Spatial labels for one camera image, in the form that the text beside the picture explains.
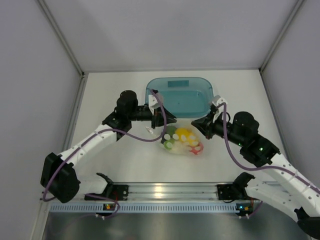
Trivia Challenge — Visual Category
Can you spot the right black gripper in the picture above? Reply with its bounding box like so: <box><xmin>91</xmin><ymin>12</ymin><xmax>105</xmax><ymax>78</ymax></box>
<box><xmin>192</xmin><ymin>110</ymin><xmax>246</xmax><ymax>147</ymax></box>

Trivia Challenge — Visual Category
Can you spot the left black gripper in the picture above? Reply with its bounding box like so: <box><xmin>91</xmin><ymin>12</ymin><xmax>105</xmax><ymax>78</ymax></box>
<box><xmin>127</xmin><ymin>105</ymin><xmax>176</xmax><ymax>129</ymax></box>

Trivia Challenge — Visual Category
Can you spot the clear dotted zip bag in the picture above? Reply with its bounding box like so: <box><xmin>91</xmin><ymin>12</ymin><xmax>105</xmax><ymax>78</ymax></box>
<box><xmin>156</xmin><ymin>123</ymin><xmax>204</xmax><ymax>156</ymax></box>

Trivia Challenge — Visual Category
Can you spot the red fake food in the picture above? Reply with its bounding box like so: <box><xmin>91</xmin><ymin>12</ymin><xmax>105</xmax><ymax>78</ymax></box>
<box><xmin>189</xmin><ymin>142</ymin><xmax>204</xmax><ymax>156</ymax></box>

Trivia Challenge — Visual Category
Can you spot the white fake food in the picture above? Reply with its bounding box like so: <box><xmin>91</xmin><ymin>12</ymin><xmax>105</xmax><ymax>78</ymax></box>
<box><xmin>169</xmin><ymin>141</ymin><xmax>190</xmax><ymax>155</ymax></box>

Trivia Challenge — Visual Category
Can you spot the yellow fake food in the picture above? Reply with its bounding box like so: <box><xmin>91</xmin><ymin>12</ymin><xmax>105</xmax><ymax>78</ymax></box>
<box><xmin>175</xmin><ymin>127</ymin><xmax>199</xmax><ymax>147</ymax></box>

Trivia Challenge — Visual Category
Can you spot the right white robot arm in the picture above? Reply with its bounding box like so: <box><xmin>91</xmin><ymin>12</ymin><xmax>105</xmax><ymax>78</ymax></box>
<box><xmin>191</xmin><ymin>109</ymin><xmax>320</xmax><ymax>240</ymax></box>

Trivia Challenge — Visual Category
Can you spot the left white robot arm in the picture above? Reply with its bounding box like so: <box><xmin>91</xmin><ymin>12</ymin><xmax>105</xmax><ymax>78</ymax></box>
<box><xmin>40</xmin><ymin>89</ymin><xmax>177</xmax><ymax>203</ymax></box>

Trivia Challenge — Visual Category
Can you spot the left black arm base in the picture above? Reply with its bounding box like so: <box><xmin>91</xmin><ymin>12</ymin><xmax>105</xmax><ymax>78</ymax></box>
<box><xmin>101</xmin><ymin>183</ymin><xmax>129</xmax><ymax>201</ymax></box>

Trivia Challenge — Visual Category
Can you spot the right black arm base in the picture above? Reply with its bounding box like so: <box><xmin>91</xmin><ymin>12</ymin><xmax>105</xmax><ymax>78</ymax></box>
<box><xmin>216</xmin><ymin>184</ymin><xmax>239</xmax><ymax>202</ymax></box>

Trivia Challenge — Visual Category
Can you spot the teal plastic bin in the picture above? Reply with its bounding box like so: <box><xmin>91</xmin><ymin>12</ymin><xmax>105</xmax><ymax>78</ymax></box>
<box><xmin>145</xmin><ymin>77</ymin><xmax>214</xmax><ymax>119</ymax></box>

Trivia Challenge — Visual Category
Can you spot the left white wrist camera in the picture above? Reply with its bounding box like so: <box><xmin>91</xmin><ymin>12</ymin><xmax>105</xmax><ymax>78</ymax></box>
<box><xmin>148</xmin><ymin>89</ymin><xmax>164</xmax><ymax>109</ymax></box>

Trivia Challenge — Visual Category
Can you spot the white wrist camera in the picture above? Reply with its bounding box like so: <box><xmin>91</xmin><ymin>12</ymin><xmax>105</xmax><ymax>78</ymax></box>
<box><xmin>211</xmin><ymin>95</ymin><xmax>228</xmax><ymax>108</ymax></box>
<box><xmin>148</xmin><ymin>89</ymin><xmax>164</xmax><ymax>109</ymax></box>

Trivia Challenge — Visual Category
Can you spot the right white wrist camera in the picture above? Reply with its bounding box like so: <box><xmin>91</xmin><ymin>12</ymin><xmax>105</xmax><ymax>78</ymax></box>
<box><xmin>211</xmin><ymin>95</ymin><xmax>228</xmax><ymax>108</ymax></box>

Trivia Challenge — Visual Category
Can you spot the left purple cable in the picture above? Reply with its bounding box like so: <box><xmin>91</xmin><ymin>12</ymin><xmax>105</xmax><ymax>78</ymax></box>
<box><xmin>41</xmin><ymin>89</ymin><xmax>168</xmax><ymax>202</ymax></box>

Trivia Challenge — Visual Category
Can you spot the purple cable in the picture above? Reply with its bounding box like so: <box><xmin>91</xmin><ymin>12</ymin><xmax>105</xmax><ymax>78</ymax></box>
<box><xmin>41</xmin><ymin>89</ymin><xmax>168</xmax><ymax>202</ymax></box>
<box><xmin>219</xmin><ymin>102</ymin><xmax>320</xmax><ymax>193</ymax></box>

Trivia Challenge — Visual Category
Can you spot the aluminium mounting rail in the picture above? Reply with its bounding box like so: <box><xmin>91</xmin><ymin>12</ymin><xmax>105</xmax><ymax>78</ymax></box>
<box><xmin>58</xmin><ymin>180</ymin><xmax>250</xmax><ymax>203</ymax></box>

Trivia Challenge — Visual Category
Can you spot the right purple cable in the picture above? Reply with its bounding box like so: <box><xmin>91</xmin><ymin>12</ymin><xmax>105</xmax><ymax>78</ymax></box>
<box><xmin>219</xmin><ymin>102</ymin><xmax>320</xmax><ymax>193</ymax></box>

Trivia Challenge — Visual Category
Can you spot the slotted cable duct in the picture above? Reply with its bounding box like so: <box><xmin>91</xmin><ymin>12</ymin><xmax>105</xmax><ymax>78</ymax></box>
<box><xmin>49</xmin><ymin>202</ymin><xmax>250</xmax><ymax>214</ymax></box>

